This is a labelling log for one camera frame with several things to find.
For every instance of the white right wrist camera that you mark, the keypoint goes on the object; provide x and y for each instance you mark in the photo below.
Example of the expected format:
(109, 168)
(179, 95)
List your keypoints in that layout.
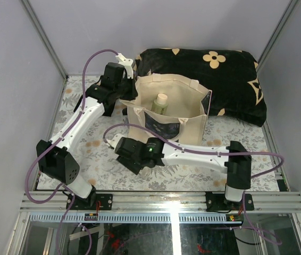
(112, 143)

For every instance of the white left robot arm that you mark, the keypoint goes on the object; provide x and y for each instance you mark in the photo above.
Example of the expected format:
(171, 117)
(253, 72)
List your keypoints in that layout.
(55, 157)

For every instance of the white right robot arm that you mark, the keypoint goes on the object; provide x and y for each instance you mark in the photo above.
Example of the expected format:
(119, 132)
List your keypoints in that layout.
(234, 161)

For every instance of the green bottle cream cap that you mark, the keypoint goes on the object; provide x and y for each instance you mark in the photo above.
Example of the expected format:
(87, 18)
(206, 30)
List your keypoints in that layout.
(160, 104)

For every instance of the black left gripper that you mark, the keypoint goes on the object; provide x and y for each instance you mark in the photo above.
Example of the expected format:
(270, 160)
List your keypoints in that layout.
(132, 92)

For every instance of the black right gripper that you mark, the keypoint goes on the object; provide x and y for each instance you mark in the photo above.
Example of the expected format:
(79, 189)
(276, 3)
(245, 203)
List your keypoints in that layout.
(126, 162)

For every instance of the black floral plush pillow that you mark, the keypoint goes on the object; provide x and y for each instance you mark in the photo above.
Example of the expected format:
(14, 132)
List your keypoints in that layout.
(230, 74)

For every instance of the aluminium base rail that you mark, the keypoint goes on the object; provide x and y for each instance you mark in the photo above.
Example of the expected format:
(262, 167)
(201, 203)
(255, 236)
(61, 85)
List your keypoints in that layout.
(162, 207)

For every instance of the beige canvas tote bag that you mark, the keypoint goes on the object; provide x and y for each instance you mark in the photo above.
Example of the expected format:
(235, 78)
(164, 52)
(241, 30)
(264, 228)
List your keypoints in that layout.
(185, 117)

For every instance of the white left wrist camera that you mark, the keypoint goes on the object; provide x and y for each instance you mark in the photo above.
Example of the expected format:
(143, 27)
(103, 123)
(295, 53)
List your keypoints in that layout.
(125, 59)

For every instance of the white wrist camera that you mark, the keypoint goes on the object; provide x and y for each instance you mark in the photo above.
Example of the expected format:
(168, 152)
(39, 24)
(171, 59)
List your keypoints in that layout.
(112, 143)
(125, 59)

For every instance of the clear beige bottle black cap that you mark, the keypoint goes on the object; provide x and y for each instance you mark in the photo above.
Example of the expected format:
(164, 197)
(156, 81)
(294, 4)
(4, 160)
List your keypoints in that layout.
(145, 173)

